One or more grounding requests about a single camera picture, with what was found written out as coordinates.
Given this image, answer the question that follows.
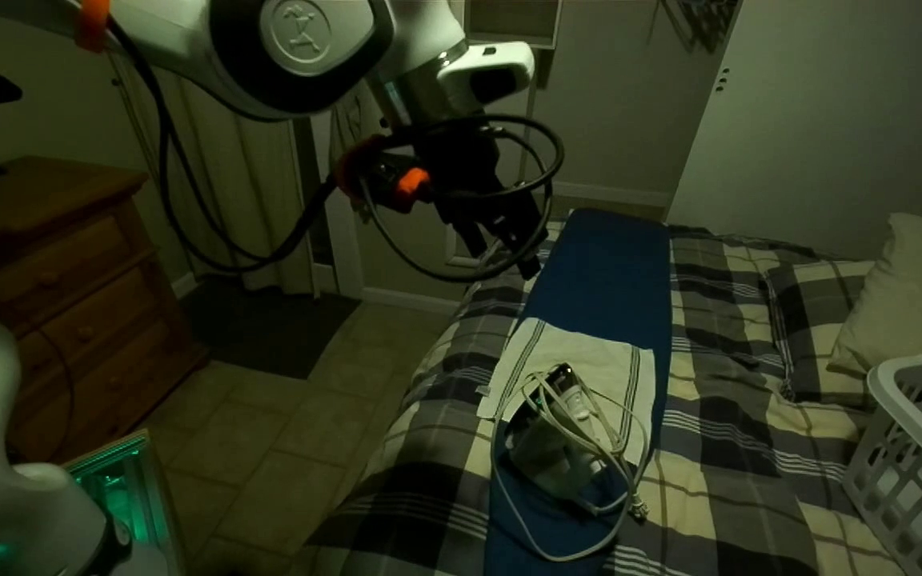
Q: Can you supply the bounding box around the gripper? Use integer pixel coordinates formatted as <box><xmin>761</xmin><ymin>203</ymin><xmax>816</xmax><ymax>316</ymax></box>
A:
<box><xmin>415</xmin><ymin>126</ymin><xmax>547</xmax><ymax>281</ymax></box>

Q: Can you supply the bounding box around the white clothes iron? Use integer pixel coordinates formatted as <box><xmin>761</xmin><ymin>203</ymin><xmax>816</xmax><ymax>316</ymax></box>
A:
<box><xmin>501</xmin><ymin>363</ymin><xmax>631</xmax><ymax>514</ymax></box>

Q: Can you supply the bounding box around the blue ironing board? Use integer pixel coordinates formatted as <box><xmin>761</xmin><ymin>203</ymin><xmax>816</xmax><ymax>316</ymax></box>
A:
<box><xmin>482</xmin><ymin>208</ymin><xmax>675</xmax><ymax>576</ymax></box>

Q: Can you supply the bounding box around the white striped towel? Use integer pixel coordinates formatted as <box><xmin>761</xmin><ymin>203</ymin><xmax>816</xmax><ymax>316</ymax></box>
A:
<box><xmin>475</xmin><ymin>317</ymin><xmax>659</xmax><ymax>470</ymax></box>

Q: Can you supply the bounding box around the dark floor mat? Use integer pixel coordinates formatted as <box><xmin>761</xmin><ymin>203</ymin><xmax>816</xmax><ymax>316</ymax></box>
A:
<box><xmin>179</xmin><ymin>275</ymin><xmax>363</xmax><ymax>382</ymax></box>

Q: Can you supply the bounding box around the bed with plaid cover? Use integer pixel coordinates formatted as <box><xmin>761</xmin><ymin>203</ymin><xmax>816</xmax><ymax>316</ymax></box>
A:
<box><xmin>291</xmin><ymin>219</ymin><xmax>910</xmax><ymax>576</ymax></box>

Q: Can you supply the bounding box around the plaid pillow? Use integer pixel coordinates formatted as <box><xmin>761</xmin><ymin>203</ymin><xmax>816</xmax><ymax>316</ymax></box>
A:
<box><xmin>764</xmin><ymin>259</ymin><xmax>880</xmax><ymax>410</ymax></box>

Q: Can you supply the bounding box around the white closet door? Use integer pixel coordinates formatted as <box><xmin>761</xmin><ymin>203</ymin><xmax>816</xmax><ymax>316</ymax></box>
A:
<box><xmin>664</xmin><ymin>0</ymin><xmax>922</xmax><ymax>262</ymax></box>

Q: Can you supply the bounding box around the plain cream pillow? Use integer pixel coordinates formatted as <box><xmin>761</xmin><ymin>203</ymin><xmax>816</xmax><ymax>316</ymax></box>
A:
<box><xmin>826</xmin><ymin>211</ymin><xmax>922</xmax><ymax>382</ymax></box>

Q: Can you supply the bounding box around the wooden dresser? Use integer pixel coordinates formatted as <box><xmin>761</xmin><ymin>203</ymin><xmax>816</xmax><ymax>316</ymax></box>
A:
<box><xmin>0</xmin><ymin>155</ymin><xmax>210</xmax><ymax>466</ymax></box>

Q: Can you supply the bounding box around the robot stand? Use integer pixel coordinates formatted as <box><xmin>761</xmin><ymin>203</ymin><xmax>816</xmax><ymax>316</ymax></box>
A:
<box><xmin>61</xmin><ymin>430</ymin><xmax>186</xmax><ymax>576</ymax></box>

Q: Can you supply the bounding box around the white laundry basket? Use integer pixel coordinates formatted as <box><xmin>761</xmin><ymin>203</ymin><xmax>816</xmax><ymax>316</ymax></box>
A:
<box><xmin>840</xmin><ymin>352</ymin><xmax>922</xmax><ymax>576</ymax></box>

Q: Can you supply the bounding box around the white iron cable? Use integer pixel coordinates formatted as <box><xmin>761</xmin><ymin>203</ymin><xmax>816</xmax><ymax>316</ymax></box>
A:
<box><xmin>488</xmin><ymin>366</ymin><xmax>651</xmax><ymax>562</ymax></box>

